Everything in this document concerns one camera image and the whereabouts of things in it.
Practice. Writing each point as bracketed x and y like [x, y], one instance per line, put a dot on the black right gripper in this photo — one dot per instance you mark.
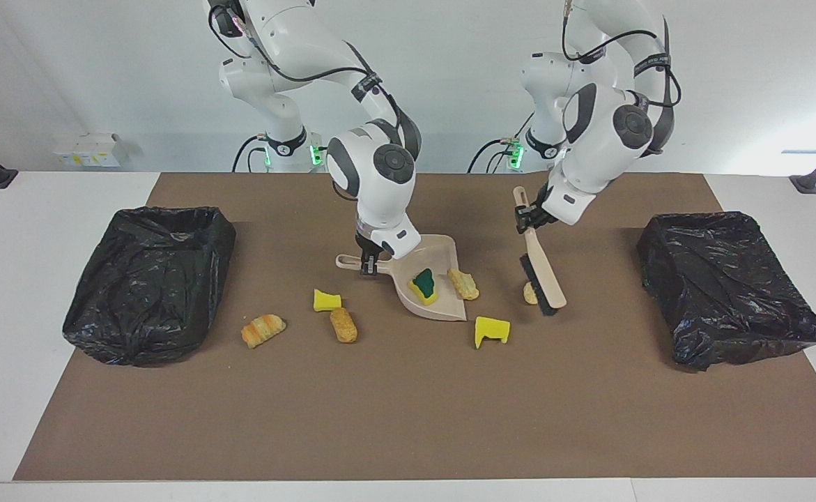
[364, 247]

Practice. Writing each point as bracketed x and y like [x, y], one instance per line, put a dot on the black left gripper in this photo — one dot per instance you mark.
[543, 206]

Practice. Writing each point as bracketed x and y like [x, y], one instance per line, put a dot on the beige brush with black bristles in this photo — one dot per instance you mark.
[543, 268]

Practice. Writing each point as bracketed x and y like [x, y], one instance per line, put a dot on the yellow sponge with green layer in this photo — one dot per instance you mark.
[424, 286]

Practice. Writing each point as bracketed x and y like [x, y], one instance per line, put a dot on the small yellow sponge wedge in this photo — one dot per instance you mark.
[326, 300]

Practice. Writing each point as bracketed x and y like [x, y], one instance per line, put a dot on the beige plastic dustpan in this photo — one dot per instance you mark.
[439, 252]

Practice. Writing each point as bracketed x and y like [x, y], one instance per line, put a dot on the brown oval bread roll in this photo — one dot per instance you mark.
[343, 325]

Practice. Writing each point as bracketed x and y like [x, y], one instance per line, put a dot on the wedge beige bread piece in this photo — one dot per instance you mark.
[530, 293]

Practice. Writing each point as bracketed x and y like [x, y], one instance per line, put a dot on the lumpy beige bread piece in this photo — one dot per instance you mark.
[463, 284]

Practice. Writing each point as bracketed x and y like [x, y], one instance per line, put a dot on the notched yellow sponge piece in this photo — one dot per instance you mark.
[491, 331]

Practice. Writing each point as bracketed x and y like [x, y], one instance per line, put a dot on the orange striped croissant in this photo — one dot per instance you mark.
[263, 330]

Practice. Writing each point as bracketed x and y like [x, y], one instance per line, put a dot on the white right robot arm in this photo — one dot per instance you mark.
[373, 174]

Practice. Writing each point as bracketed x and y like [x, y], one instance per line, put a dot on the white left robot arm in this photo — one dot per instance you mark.
[603, 139]

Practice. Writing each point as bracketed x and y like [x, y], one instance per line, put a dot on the black bag lined bin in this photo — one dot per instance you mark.
[728, 293]
[150, 293]

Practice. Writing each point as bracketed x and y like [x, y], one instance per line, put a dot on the large brown table mat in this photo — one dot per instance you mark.
[408, 418]

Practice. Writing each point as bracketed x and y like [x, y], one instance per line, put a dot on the white wall box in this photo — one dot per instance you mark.
[90, 148]

